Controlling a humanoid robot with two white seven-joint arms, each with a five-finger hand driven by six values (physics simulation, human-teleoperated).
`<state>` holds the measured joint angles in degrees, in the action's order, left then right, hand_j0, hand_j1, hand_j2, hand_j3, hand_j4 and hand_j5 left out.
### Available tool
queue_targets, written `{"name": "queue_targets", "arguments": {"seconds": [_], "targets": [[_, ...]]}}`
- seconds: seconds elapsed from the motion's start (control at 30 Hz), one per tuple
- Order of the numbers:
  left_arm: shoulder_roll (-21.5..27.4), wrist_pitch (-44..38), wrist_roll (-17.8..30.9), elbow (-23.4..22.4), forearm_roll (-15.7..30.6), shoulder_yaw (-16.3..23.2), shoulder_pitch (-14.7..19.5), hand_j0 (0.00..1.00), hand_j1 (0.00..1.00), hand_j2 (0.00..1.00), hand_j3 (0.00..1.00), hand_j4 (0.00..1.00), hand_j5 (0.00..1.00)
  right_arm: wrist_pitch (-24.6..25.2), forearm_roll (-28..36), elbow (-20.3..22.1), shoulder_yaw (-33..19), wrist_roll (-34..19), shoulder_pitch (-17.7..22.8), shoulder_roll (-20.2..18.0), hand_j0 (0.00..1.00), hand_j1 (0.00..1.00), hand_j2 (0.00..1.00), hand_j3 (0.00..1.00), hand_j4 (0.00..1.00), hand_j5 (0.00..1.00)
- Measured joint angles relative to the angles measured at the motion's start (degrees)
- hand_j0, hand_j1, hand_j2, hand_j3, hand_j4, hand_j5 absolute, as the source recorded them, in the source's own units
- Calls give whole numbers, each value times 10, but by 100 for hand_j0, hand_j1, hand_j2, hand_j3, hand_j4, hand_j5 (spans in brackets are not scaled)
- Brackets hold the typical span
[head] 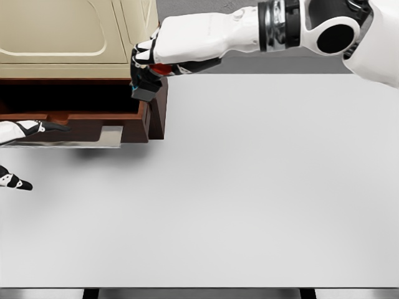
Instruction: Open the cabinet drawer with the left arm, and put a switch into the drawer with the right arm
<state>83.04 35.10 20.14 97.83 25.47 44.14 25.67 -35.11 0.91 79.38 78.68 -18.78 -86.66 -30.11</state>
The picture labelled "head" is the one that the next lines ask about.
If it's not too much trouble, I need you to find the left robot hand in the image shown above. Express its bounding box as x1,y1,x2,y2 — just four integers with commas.
0,119,72,192

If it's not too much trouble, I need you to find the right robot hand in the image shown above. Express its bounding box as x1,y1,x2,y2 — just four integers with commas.
129,12,230,90

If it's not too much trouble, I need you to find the brown drawer with metal handle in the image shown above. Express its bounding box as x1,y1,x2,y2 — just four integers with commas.
0,83,154,150

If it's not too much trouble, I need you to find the cream and brown cabinet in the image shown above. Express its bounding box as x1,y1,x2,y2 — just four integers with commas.
0,0,170,140

